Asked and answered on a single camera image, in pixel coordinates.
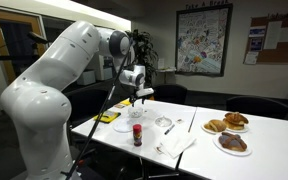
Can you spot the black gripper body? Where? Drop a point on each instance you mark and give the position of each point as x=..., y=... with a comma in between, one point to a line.
x=135, y=96

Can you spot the cut glass container bowl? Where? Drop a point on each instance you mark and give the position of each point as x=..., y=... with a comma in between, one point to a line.
x=135, y=112

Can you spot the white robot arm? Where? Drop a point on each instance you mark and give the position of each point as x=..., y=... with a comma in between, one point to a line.
x=40, y=111

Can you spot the small candy near marker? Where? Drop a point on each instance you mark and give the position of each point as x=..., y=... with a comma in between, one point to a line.
x=179, y=121

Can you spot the yellow marker pack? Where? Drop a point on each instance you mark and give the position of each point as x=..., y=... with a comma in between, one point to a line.
x=122, y=104

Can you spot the white paper plate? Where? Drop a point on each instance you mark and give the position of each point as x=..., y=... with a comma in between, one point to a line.
x=124, y=125

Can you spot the red lidded small can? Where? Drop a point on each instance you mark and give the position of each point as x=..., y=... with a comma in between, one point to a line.
x=137, y=134

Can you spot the green yellow crayon box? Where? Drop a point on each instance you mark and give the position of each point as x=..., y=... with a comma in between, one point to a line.
x=109, y=116

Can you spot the black office chair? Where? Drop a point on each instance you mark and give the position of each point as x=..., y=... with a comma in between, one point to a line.
x=259, y=106
x=171, y=93
x=86, y=104

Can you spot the black white marker pen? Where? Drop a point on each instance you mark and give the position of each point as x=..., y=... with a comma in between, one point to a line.
x=169, y=129

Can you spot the potted green plant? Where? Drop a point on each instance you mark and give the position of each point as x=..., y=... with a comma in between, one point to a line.
x=144, y=53

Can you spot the white paper napkin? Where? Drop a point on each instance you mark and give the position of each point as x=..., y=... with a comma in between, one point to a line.
x=173, y=145

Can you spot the plate with flat bread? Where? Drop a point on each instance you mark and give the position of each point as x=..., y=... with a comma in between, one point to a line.
x=214, y=126

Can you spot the plate with golden bread rolls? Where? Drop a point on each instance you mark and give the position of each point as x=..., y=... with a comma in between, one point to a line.
x=235, y=121

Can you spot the plate with chocolate bread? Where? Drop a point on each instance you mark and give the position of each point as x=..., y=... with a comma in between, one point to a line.
x=232, y=144

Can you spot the cork notice board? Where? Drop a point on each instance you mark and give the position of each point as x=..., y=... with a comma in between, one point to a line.
x=267, y=40

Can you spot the framed colourful wall poster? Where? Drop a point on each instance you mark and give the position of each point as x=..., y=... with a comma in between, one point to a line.
x=201, y=40

